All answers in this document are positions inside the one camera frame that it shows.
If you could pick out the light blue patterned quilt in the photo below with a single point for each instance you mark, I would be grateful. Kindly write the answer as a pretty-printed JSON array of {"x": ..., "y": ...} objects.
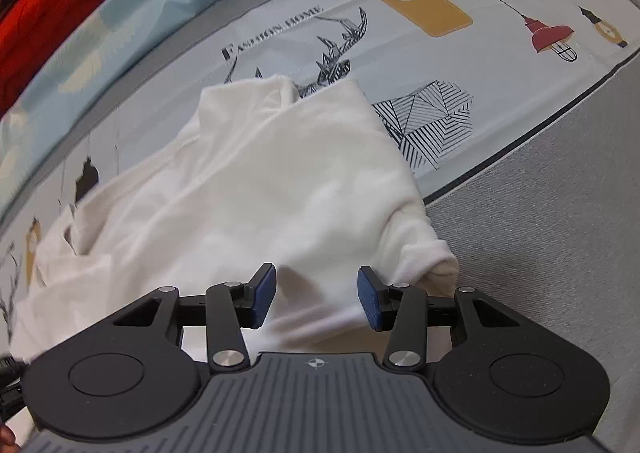
[{"x": 69, "y": 115}]

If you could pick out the white small garment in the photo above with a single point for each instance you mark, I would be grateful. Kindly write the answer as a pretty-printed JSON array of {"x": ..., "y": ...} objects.
[{"x": 313, "y": 185}]

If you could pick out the grey patterned bed sheet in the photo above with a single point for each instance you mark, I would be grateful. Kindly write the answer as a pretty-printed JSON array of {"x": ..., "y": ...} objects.
[{"x": 519, "y": 122}]

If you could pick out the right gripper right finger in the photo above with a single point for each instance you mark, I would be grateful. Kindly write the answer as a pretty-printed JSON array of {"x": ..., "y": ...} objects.
[{"x": 489, "y": 368}]

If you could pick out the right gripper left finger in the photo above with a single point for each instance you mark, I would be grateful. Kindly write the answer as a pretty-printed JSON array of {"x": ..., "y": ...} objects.
[{"x": 144, "y": 365}]

